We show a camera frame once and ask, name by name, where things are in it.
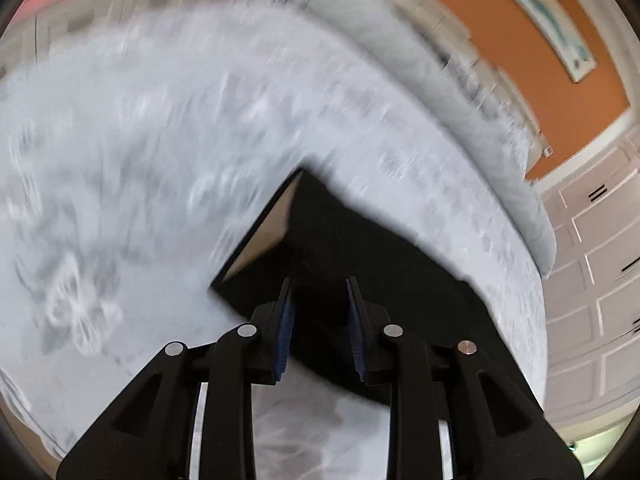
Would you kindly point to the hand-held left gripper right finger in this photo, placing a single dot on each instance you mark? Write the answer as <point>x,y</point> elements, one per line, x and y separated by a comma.
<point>357,340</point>

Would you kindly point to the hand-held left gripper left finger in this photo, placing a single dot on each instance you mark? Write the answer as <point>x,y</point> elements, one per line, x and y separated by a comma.
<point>284,335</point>

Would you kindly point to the grey pillow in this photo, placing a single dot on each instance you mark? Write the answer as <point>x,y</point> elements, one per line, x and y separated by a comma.
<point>410,55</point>

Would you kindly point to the black pants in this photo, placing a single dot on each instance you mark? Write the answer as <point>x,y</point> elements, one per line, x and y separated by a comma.
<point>380,240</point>

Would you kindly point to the white wardrobe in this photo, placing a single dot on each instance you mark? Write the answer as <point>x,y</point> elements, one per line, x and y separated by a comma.
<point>590,260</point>

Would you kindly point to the beige headboard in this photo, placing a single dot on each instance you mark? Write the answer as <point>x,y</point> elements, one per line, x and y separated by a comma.
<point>480,60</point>

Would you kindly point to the butterfly print duvet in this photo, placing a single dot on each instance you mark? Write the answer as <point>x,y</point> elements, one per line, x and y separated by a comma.
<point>200,110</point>

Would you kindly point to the framed wall picture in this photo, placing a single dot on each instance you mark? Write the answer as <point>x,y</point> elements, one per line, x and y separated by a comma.
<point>545,10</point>

